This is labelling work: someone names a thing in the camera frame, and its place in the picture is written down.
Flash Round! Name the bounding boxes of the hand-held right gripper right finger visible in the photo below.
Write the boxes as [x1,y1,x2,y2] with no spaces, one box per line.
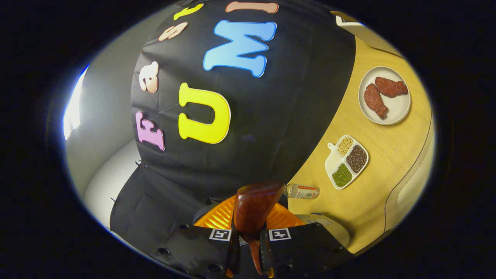
[259,201,354,279]

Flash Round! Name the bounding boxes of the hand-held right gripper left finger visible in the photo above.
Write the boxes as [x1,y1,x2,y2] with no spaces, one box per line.
[150,194,241,279]

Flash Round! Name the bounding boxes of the black and silver rice cooker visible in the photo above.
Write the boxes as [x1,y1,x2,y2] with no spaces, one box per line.
[192,196,351,250]

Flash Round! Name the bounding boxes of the brown wooden spoon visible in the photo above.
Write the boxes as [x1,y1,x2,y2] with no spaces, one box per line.
[234,181,286,275]

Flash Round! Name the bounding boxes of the clear rice container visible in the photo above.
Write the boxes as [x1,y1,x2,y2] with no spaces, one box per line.
[383,112,436,235]

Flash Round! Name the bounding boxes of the small clear bottle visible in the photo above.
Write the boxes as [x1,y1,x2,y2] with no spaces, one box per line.
[284,183,321,200]

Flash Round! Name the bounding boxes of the green beans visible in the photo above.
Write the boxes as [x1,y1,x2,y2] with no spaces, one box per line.
[332,163,353,188]

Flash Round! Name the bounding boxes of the white sectioned dish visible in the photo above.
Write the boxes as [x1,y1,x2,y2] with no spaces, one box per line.
[325,134,369,190]

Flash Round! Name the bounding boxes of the dark red beans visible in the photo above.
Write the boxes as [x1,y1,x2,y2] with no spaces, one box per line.
[346,145,368,174]

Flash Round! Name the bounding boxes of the yellow beans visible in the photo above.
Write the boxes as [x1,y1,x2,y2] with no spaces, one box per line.
[337,138,354,157]

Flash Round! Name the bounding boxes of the black backdrop cloth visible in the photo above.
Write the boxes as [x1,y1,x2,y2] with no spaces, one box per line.
[110,0,357,264]

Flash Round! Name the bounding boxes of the reddish brown meat piece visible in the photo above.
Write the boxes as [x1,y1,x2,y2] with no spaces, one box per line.
[374,76,409,98]
[363,83,389,119]

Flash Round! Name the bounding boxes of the round white plate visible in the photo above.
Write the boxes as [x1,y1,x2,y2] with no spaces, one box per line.
[358,66,412,126]

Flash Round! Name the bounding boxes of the large ceiling light panel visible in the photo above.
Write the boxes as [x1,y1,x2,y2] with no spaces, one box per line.
[63,65,90,141]

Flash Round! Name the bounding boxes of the white toaster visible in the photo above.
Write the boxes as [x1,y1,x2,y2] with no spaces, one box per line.
[331,11,403,59]

